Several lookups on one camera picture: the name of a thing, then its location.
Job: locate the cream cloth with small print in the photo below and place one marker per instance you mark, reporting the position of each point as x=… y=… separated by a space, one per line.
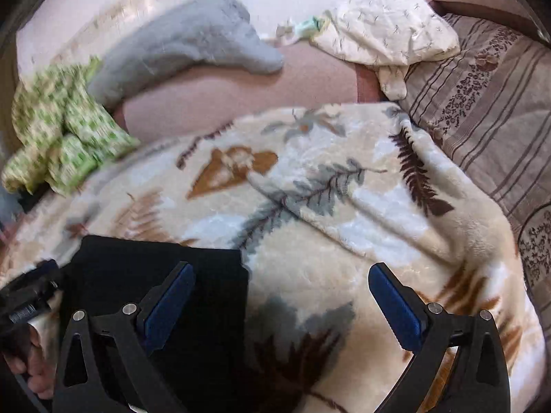
x=387 y=30

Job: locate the black pants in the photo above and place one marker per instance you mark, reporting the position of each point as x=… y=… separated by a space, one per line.
x=206 y=309

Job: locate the person's left hand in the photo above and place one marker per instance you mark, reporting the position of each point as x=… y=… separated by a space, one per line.
x=41 y=374

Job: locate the grey plush cloth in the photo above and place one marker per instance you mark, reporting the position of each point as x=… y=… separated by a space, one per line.
x=185 y=38

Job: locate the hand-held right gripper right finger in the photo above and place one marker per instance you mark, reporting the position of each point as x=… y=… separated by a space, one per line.
x=394 y=305

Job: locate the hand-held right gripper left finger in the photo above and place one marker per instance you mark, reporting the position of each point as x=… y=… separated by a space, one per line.
x=170 y=305

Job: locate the green patterned cloth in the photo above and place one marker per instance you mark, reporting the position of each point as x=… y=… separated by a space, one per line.
x=73 y=137

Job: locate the pink bed sheet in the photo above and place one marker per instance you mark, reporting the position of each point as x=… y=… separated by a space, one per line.
x=241 y=94

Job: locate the small green packet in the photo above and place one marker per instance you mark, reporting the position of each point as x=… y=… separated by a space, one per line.
x=312 y=26

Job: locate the leaf-printed cream blanket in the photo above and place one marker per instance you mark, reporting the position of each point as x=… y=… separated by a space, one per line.
x=344 y=206

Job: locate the brown striped floral quilt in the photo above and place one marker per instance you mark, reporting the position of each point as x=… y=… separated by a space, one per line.
x=495 y=103

